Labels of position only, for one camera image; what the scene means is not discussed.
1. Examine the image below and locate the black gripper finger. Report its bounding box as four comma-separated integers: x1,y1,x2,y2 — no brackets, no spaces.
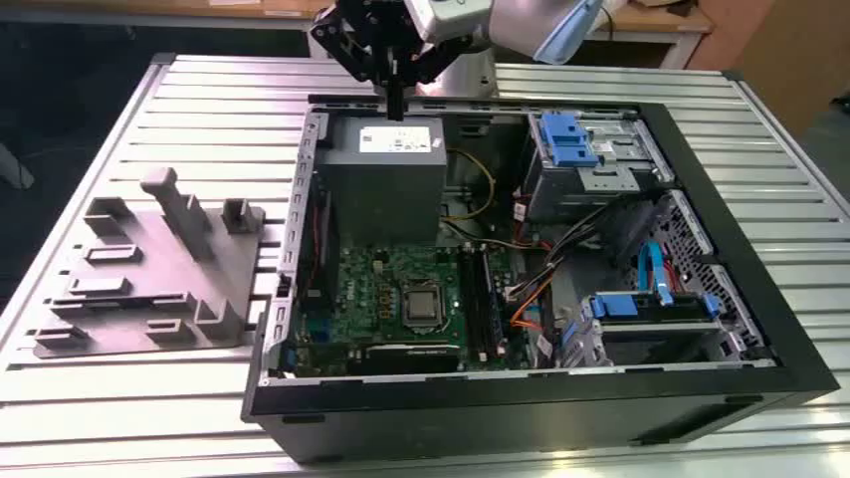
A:
309,12,399,122
397,40,461,122

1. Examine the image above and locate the black RAM slot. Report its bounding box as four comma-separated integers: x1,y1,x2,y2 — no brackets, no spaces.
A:
461,243,486,363

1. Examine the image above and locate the blue drive carrier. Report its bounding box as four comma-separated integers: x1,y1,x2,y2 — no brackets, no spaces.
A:
541,113,604,168

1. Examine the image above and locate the grey power supply unit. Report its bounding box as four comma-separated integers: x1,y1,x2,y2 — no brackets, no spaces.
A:
311,115,447,248

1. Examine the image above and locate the metal drive cage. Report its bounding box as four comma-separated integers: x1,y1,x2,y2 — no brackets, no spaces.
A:
528,112,673,225

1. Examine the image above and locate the green motherboard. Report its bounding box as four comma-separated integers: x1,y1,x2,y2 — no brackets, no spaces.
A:
282,242,533,374

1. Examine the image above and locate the black case fan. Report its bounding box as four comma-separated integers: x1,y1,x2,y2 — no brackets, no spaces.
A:
298,168,342,313

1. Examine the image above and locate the silver CPU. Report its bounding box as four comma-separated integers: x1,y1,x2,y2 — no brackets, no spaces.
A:
405,290,443,321

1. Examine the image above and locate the grey parts rack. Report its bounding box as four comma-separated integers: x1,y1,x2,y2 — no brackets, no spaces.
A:
31,166,269,360

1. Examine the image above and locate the metal CPU socket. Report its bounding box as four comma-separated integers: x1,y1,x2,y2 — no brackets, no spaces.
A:
395,277,451,335

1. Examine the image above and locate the brown wooden cabinet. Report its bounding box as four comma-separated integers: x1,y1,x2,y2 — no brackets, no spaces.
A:
688,0,850,135

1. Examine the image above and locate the grey chair part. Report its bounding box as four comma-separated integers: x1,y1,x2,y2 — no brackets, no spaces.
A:
0,143,36,191

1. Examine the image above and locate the hard disk in blue carrier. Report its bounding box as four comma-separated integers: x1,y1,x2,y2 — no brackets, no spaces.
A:
584,291,725,331

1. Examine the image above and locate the black graphics card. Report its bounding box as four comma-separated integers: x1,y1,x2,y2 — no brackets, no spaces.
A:
363,342,461,375

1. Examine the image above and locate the black open PC case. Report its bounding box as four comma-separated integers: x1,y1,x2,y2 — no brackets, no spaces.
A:
239,93,842,467

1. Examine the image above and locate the metal disk bay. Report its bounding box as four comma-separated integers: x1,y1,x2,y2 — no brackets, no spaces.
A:
581,293,778,369

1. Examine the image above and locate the yellow power wire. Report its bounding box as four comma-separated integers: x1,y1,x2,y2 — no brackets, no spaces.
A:
441,148,497,223

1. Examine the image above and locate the wooden desk white frame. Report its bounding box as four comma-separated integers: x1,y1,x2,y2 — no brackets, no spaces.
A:
0,0,716,71

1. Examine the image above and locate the red black twisted wire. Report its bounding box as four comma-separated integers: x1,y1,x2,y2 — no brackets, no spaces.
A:
311,198,334,300

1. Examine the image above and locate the black cable bundle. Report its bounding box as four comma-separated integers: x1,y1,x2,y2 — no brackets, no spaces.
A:
508,191,660,300

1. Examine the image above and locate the orange wire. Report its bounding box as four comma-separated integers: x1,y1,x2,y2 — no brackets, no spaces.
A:
509,283,557,330

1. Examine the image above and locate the red power wire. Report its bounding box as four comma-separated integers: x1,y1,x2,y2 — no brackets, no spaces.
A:
668,263,700,300

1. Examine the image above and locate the blue data wire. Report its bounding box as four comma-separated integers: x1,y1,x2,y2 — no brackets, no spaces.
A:
637,241,677,306

